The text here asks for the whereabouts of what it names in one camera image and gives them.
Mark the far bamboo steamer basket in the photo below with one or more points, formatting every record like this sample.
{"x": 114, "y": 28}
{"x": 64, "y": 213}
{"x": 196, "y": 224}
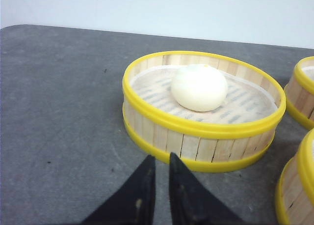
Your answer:
{"x": 300, "y": 93}

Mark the bamboo steamer basket single bun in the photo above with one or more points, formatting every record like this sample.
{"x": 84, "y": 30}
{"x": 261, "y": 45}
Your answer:
{"x": 207, "y": 147}

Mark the white round steamed bun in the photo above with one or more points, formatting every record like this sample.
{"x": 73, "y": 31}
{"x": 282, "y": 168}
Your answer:
{"x": 199, "y": 87}

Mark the white mesh steamer liner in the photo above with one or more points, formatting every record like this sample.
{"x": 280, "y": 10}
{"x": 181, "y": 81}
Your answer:
{"x": 245, "y": 101}

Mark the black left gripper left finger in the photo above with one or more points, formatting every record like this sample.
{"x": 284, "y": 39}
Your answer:
{"x": 133, "y": 203}

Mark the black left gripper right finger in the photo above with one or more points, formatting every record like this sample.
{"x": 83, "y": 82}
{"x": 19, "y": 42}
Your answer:
{"x": 191, "y": 203}

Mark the near bamboo steamer basket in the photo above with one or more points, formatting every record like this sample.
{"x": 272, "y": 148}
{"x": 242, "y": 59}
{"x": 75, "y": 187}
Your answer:
{"x": 294, "y": 195}

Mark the bamboo steamer basket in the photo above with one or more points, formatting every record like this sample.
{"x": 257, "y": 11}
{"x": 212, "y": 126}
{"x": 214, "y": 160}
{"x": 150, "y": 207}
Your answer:
{"x": 300, "y": 93}
{"x": 294, "y": 195}

